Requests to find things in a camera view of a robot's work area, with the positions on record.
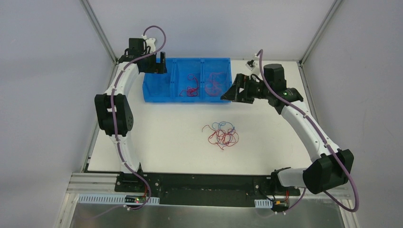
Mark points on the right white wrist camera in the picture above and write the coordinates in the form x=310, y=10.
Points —
x=252, y=65

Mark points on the left white slotted cable duct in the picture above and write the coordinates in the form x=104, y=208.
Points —
x=117, y=199

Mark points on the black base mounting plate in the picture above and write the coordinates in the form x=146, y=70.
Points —
x=204, y=189

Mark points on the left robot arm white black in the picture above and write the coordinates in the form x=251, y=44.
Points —
x=113, y=111

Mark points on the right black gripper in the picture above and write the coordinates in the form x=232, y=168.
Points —
x=244, y=89

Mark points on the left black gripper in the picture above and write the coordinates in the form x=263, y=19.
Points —
x=154, y=67

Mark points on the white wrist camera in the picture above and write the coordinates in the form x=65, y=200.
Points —
x=149, y=44
x=252, y=65

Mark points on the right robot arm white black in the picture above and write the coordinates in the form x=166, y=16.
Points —
x=330, y=165

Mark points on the blue three-compartment plastic bin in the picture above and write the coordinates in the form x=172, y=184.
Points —
x=189, y=80

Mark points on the white slotted cable duct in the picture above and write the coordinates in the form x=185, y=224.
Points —
x=263, y=203
x=117, y=199

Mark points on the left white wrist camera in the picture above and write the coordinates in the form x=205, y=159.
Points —
x=149, y=44

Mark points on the right white slotted cable duct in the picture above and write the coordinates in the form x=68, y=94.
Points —
x=263, y=203

